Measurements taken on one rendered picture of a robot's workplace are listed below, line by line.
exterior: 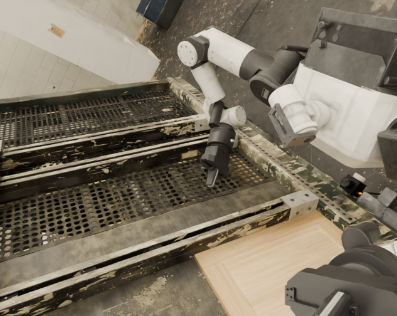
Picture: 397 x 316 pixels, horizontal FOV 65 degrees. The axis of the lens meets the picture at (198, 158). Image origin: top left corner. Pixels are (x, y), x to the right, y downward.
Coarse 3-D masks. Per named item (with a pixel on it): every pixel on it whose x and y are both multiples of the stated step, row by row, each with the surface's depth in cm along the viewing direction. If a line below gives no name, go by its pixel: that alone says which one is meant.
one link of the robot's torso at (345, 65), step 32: (320, 32) 67; (352, 32) 61; (384, 32) 55; (320, 64) 67; (352, 64) 61; (384, 64) 55; (320, 96) 68; (352, 96) 61; (384, 96) 56; (320, 128) 69; (352, 128) 62; (384, 128) 59; (352, 160) 64
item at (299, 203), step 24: (240, 216) 100; (264, 216) 99; (288, 216) 105; (168, 240) 90; (192, 240) 90; (216, 240) 94; (96, 264) 82; (120, 264) 82; (144, 264) 85; (168, 264) 89; (24, 288) 76; (48, 288) 76; (72, 288) 78; (96, 288) 81; (0, 312) 71; (24, 312) 74
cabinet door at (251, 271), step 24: (312, 216) 108; (240, 240) 98; (264, 240) 98; (288, 240) 98; (312, 240) 99; (336, 240) 98; (216, 264) 90; (240, 264) 90; (264, 264) 90; (288, 264) 90; (312, 264) 91; (216, 288) 83; (240, 288) 83; (264, 288) 83; (240, 312) 77; (264, 312) 78; (288, 312) 78
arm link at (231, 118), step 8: (216, 104) 105; (216, 112) 103; (224, 112) 106; (232, 112) 103; (240, 112) 105; (216, 120) 102; (224, 120) 104; (232, 120) 104; (240, 120) 104; (216, 128) 103; (224, 128) 102; (232, 128) 105
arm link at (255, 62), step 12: (252, 60) 84; (264, 60) 83; (276, 60) 83; (288, 60) 83; (300, 60) 84; (240, 72) 87; (252, 72) 85; (264, 72) 82; (276, 72) 81; (288, 72) 82
